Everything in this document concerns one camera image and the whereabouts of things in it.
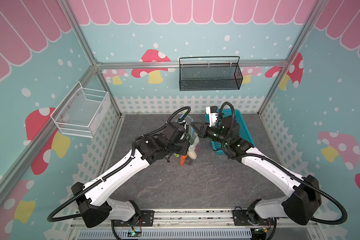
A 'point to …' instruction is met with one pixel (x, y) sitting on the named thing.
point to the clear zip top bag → (193, 135)
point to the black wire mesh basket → (206, 77)
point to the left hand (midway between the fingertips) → (185, 147)
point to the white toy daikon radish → (192, 154)
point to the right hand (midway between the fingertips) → (190, 123)
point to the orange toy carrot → (182, 158)
